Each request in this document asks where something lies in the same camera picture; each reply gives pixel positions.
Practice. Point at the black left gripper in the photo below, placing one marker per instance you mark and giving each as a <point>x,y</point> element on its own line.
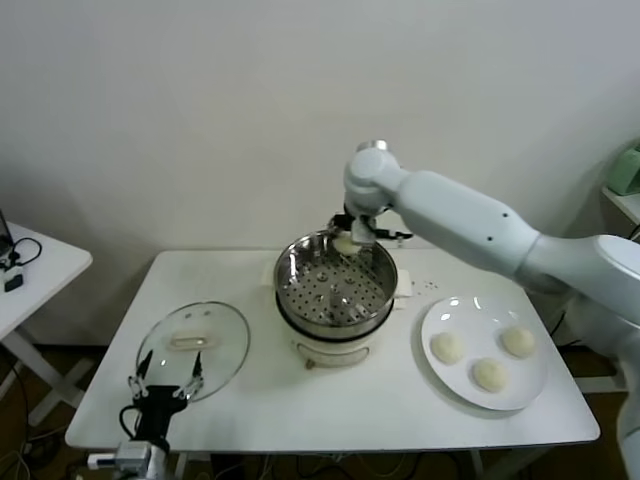
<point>157,410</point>

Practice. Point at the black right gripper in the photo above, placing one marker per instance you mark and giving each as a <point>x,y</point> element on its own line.
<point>342,221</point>

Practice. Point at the white steamed baozi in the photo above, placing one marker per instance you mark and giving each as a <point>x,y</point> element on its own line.
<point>447,346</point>
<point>517,341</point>
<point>490,375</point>
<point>346,245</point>

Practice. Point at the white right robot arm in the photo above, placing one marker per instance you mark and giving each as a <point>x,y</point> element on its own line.
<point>460,215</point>

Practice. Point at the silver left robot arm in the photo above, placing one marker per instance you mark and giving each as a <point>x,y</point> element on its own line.
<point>157,465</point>

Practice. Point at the steel steamer basket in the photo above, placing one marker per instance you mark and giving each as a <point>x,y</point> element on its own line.
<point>310,300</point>

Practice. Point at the glass pot lid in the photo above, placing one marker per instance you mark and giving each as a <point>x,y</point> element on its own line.
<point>220,330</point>

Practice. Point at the dark crumbs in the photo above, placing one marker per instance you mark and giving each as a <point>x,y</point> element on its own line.
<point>429,285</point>

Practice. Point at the cream electric cooker base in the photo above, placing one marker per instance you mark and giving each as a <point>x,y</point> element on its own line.
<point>330,352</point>

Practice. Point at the white round plate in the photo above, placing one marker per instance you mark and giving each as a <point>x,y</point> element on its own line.
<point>475,320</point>

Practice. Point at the white side table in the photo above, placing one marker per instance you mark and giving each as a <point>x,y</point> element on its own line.
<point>50,270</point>

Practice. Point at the small white black adapter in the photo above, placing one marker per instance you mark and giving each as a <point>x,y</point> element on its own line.
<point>14,281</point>

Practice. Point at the dark flat device edge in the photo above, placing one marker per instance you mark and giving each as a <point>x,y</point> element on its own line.
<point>4,232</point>

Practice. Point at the pale green appliance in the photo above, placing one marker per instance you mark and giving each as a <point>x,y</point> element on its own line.
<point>627,170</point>

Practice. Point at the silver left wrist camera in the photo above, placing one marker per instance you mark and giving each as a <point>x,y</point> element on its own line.
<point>132,455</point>

